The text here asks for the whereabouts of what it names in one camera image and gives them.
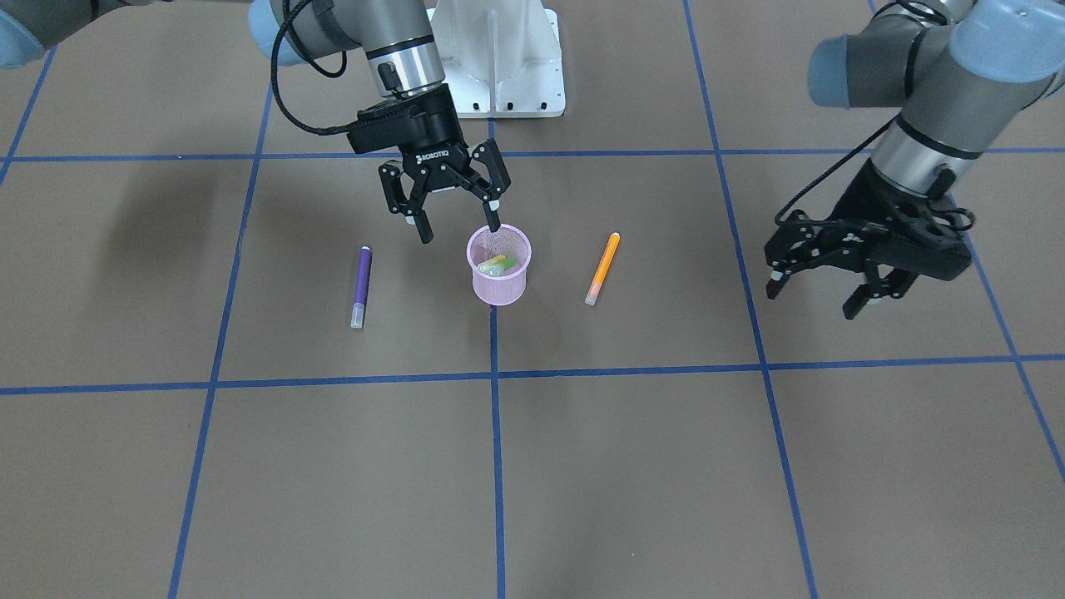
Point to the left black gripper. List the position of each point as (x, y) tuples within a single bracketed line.
[(859, 202)]

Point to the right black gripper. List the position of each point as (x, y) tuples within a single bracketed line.
[(430, 126)]

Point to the yellow highlighter pen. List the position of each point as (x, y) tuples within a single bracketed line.
[(482, 266)]

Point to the green highlighter pen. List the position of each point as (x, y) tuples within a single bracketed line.
[(500, 267)]

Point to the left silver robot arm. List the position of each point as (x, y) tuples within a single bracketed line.
[(956, 73)]

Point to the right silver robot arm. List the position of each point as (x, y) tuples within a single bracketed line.
[(395, 37)]

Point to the pink mesh pen holder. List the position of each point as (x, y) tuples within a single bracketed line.
[(509, 241)]

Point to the purple marker pen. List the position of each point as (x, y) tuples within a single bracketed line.
[(361, 289)]

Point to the orange highlighter pen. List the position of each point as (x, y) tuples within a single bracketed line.
[(603, 268)]

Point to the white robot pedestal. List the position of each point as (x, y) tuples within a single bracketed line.
[(502, 59)]

